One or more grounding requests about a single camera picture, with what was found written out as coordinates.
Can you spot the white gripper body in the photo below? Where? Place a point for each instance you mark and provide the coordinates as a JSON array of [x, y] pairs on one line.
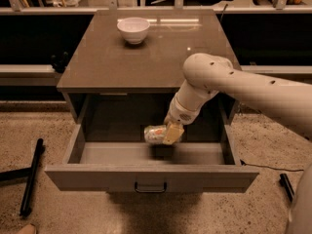
[[178, 114]]

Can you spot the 7up soda can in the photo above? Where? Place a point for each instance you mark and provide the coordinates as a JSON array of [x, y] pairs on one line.
[[155, 134]]

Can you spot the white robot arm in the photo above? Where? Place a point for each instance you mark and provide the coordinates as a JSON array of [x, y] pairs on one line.
[[287, 102]]

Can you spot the open grey top drawer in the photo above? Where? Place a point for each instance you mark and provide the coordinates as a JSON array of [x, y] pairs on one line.
[[192, 167]]

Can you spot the brown cabinet with glossy top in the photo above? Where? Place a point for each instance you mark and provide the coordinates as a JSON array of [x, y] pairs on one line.
[[115, 89]]

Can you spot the white ceramic bowl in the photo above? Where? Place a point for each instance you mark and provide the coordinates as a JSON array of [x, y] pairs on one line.
[[133, 30]]

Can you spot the black stand leg right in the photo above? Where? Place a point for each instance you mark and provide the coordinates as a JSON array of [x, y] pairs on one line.
[[286, 184]]

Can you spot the black stand leg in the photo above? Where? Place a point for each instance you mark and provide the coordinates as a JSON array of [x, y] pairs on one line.
[[29, 174], [286, 184]]

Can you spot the black stand leg left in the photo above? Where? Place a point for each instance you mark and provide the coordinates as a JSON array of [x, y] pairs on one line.
[[29, 174]]

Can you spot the black drawer handle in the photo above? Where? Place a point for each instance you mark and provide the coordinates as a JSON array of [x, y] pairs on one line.
[[150, 188]]

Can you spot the black clamp on rail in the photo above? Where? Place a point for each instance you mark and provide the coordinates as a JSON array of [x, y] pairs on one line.
[[60, 63]]

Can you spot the metal railing frame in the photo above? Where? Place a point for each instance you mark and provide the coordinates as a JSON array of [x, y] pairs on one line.
[[152, 4]]

